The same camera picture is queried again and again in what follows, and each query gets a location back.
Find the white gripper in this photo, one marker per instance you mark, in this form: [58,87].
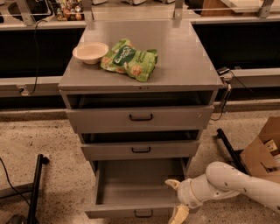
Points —
[185,192]

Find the grey bottom drawer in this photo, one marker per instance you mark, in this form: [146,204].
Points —
[136,187]

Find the grey drawer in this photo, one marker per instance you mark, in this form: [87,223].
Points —
[136,187]
[104,113]
[140,145]

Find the grey middle drawer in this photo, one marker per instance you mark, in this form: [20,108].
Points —
[140,145]

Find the grey drawer cabinet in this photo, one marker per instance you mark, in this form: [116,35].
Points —
[182,66]

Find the grey top drawer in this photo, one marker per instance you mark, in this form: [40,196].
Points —
[104,113]

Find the black right stand leg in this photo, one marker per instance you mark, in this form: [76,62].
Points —
[230,155]

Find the black stand leg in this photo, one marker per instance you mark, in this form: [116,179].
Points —
[230,155]
[41,160]

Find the cardboard box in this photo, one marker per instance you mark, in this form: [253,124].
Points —
[259,162]

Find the black left stand leg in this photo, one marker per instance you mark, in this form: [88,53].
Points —
[41,160]

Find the green chip bag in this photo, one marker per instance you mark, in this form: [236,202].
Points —
[124,58]

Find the white bowl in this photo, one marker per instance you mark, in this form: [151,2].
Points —
[90,52]

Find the colourful items on shelf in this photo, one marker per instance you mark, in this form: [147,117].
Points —
[69,10]

